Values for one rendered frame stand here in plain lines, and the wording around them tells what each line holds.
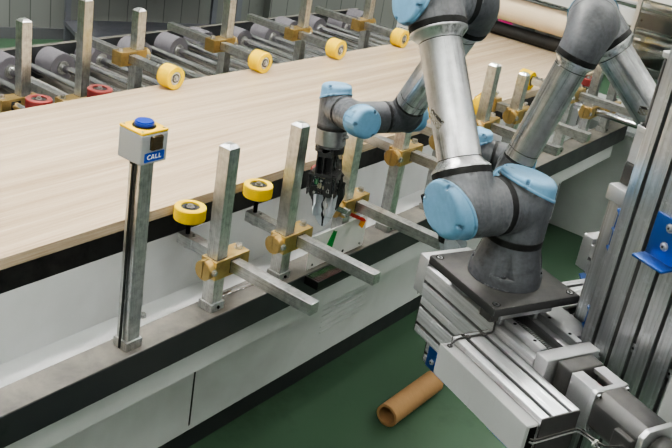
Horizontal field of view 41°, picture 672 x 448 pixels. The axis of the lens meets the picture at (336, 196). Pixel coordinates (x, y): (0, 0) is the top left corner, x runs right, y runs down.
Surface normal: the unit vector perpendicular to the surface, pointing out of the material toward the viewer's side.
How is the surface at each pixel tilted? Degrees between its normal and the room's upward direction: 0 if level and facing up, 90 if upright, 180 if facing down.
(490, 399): 90
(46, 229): 0
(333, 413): 0
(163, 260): 90
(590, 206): 90
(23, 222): 0
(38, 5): 90
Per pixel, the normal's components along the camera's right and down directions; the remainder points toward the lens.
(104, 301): 0.78, 0.36
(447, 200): -0.84, 0.19
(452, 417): 0.15, -0.91
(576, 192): -0.61, 0.22
